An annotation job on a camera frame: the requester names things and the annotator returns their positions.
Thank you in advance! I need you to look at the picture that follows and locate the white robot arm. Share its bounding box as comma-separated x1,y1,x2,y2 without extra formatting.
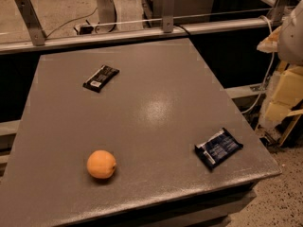
257,0,303,125

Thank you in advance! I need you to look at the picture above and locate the orange fruit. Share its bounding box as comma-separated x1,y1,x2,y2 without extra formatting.
86,150,116,179

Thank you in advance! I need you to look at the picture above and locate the white cable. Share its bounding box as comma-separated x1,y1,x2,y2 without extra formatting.
241,15,276,115

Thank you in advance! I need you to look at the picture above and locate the yellow wooden frame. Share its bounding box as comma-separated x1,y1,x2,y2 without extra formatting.
277,60,303,148

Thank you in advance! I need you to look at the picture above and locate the white pedestal post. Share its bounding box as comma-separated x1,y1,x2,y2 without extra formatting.
96,0,116,32

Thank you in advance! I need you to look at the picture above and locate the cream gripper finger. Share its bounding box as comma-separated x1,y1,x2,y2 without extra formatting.
257,26,281,53
264,66,303,122

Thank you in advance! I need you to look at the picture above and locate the blue rxbar blueberry wrapper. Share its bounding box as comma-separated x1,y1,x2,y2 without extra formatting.
194,128,243,171

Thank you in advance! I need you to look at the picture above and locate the middle metal rail bracket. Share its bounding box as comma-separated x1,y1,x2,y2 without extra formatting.
162,0,174,33

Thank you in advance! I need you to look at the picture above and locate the left metal rail bracket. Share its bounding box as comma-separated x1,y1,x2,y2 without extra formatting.
15,0,46,46

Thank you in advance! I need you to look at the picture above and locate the metal rail bracket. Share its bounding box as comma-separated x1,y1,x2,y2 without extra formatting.
162,0,174,33
15,0,46,46
266,0,288,24

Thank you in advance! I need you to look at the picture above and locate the right metal rail bracket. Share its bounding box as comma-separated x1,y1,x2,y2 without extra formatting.
266,0,288,24

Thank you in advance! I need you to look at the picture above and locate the metal guard rail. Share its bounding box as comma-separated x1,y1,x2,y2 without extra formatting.
0,17,268,55

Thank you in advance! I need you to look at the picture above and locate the black rxbar wrapper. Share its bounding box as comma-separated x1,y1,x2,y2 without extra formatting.
82,65,119,93

